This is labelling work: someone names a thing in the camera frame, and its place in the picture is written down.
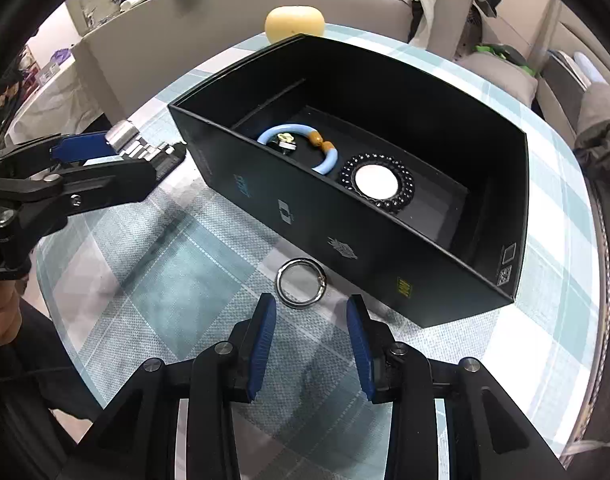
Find white round disc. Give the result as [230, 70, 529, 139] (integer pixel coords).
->
[354, 164, 402, 201]

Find dark grey duvet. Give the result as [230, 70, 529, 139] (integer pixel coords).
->
[575, 82, 610, 181]

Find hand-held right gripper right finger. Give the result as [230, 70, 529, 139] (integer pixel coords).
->
[345, 295, 569, 480]

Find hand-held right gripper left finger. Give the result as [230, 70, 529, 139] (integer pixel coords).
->
[60, 292, 278, 480]

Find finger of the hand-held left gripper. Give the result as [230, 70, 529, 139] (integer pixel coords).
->
[0, 131, 114, 182]
[15, 159, 159, 237]

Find black quilted mattress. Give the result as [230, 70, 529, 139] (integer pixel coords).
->
[575, 180, 610, 461]

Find silver metal ring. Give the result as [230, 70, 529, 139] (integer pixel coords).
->
[276, 258, 328, 307]

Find light blue bangle bracelet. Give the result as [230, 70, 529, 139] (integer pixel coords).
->
[257, 124, 340, 176]

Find black cardboard box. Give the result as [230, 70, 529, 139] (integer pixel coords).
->
[167, 34, 530, 330]

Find black bead bracelet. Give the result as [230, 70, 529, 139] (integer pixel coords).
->
[337, 152, 416, 216]

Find yellow apple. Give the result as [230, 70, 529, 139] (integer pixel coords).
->
[264, 5, 326, 45]

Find silver metal wristwatch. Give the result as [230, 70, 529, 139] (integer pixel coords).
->
[106, 120, 188, 178]

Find green cloth item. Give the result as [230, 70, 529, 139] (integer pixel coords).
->
[475, 42, 528, 68]

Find person's dark clothing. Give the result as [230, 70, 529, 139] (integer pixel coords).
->
[0, 300, 111, 480]

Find grey cushion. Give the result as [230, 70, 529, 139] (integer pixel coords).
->
[457, 50, 540, 106]

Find grey sofa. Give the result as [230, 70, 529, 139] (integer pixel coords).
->
[275, 0, 486, 61]

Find light blue pillow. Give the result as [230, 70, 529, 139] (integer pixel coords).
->
[574, 51, 606, 86]

